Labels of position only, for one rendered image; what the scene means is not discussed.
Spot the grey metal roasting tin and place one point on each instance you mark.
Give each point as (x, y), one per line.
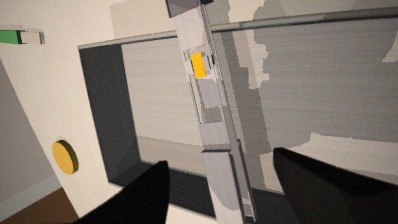
(323, 85)

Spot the yellow round disc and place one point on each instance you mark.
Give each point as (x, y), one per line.
(61, 151)

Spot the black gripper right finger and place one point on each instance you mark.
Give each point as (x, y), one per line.
(320, 193)

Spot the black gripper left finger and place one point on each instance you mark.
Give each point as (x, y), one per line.
(143, 201)

